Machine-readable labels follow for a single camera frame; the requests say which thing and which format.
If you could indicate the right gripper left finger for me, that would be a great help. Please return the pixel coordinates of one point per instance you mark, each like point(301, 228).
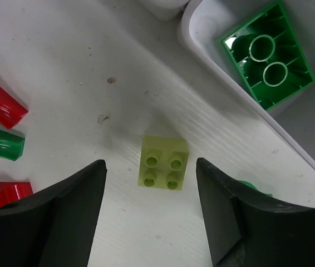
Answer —
point(55, 226)

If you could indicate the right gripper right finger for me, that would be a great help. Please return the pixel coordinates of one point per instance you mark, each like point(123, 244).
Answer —
point(246, 227)

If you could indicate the lime green lego brick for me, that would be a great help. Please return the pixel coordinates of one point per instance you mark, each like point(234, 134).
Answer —
point(163, 163)

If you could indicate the green lego cluster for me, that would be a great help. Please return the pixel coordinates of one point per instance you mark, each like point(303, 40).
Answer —
point(252, 186)

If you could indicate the white divided sorting container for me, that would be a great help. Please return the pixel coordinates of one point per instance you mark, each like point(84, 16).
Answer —
point(202, 25)

